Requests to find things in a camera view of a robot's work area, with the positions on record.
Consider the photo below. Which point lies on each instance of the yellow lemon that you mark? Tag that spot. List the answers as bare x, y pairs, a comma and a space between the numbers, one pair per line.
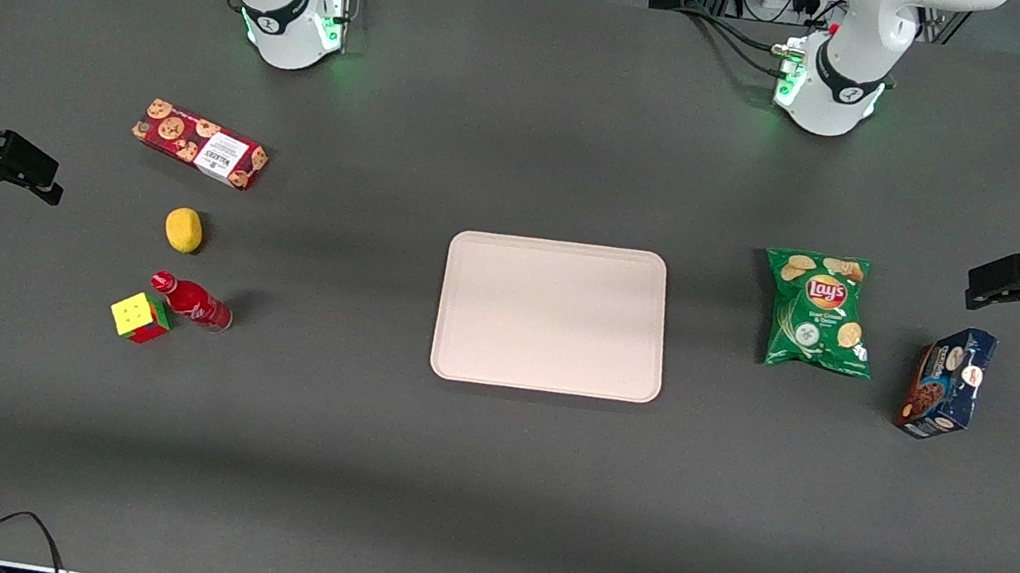
184, 230

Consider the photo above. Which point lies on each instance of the beige plastic tray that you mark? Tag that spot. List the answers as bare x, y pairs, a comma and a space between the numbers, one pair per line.
553, 316

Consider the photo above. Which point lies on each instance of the blue chocolate biscuit box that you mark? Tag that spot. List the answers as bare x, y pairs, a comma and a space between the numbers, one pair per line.
945, 384

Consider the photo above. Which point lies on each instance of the red coke bottle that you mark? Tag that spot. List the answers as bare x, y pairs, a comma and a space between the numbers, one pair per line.
196, 304

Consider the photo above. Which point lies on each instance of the colourful puzzle cube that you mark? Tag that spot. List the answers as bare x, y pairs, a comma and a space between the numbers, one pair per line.
136, 317

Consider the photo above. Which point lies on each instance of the green chips bag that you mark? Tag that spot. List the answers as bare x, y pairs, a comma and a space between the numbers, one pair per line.
819, 318

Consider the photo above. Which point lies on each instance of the red cookie box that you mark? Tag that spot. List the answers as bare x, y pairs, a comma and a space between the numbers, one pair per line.
200, 144

